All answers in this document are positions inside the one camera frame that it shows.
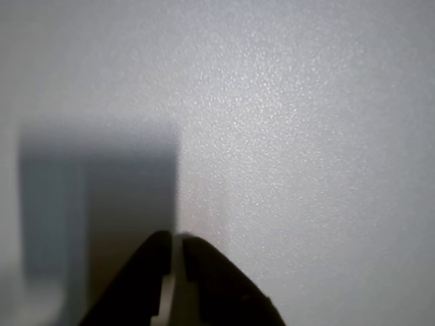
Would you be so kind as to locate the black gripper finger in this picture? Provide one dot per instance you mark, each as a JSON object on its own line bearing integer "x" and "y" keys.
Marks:
{"x": 221, "y": 288}
{"x": 139, "y": 285}

